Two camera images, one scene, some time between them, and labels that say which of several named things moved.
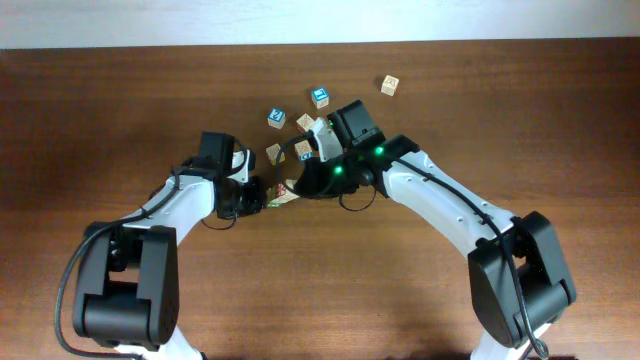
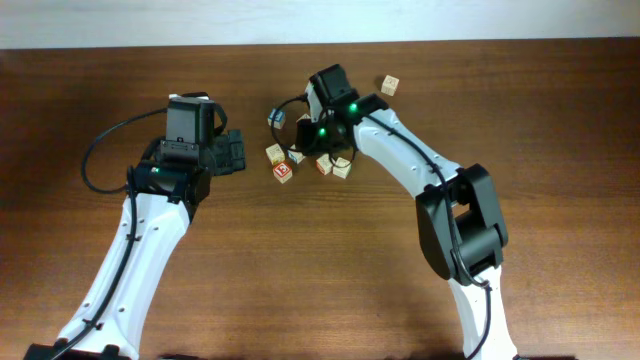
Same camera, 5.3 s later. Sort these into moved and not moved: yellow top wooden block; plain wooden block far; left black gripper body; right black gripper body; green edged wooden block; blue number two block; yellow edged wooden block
Moved: green edged wooden block; yellow top wooden block; right black gripper body; left black gripper body
Not moved: plain wooden block far; yellow edged wooden block; blue number two block
